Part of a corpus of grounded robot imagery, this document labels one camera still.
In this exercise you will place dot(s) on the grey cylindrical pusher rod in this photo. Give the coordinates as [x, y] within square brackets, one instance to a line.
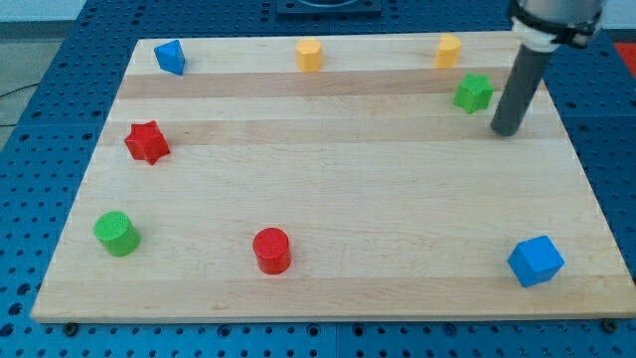
[523, 81]

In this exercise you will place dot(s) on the green star block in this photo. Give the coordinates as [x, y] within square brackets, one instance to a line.
[473, 93]

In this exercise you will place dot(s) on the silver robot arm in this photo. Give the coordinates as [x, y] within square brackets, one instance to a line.
[543, 26]

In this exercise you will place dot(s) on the red star block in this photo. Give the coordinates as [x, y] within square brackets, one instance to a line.
[146, 141]

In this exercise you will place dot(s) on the yellow hexagonal block right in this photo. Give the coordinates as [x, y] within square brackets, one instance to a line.
[448, 51]

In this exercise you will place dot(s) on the yellow hexagonal block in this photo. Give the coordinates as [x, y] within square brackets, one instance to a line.
[309, 55]
[448, 51]

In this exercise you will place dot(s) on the blue cube block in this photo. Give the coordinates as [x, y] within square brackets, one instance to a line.
[535, 261]

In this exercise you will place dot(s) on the yellow hexagonal block centre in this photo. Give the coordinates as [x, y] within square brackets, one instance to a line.
[309, 55]

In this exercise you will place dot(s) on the light wooden board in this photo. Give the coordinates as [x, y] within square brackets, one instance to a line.
[398, 204]

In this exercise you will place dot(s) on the red cylinder block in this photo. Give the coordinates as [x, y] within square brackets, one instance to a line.
[272, 251]

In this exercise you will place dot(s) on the blue triangular prism block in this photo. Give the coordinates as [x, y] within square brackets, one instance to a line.
[170, 57]

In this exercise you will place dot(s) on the green cylinder block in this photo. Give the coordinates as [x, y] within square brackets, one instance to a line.
[115, 231]

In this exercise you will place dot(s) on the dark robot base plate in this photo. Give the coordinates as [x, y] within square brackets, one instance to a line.
[295, 8]

